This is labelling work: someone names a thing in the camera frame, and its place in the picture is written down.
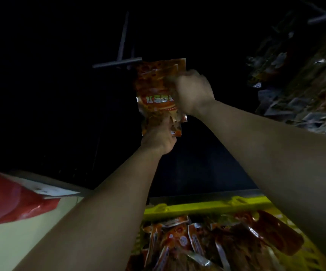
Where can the person's right hand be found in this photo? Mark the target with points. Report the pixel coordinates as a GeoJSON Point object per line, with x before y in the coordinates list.
{"type": "Point", "coordinates": [192, 91]}

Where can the person's left hand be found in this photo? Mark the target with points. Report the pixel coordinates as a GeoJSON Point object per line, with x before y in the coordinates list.
{"type": "Point", "coordinates": [158, 139]}

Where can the person's left fingers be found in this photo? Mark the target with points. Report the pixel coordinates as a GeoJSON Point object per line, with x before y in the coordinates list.
{"type": "Point", "coordinates": [168, 125]}

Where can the person's right fingers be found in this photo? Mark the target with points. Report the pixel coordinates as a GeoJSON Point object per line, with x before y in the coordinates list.
{"type": "Point", "coordinates": [180, 78]}

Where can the orange snack packet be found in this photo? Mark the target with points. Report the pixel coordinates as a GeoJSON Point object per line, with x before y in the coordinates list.
{"type": "Point", "coordinates": [156, 93]}

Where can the person's left forearm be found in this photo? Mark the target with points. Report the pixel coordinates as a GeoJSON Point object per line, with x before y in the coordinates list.
{"type": "Point", "coordinates": [100, 217]}

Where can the person's right forearm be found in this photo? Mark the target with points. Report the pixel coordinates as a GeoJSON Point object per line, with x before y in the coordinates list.
{"type": "Point", "coordinates": [281, 166]}

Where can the grey metal display hook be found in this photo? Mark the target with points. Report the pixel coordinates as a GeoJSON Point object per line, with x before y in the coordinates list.
{"type": "Point", "coordinates": [321, 15]}
{"type": "Point", "coordinates": [117, 53]}

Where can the yellow plastic crate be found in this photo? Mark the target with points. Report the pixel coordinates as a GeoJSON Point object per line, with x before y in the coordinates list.
{"type": "Point", "coordinates": [236, 211]}

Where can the rack of hanging packets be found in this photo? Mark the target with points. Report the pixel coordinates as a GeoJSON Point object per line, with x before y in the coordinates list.
{"type": "Point", "coordinates": [301, 78]}

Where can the pile of orange packets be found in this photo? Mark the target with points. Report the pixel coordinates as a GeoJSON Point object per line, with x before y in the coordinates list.
{"type": "Point", "coordinates": [214, 242]}

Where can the red plastic bag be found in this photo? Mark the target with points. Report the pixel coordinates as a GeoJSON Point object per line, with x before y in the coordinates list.
{"type": "Point", "coordinates": [9, 198]}

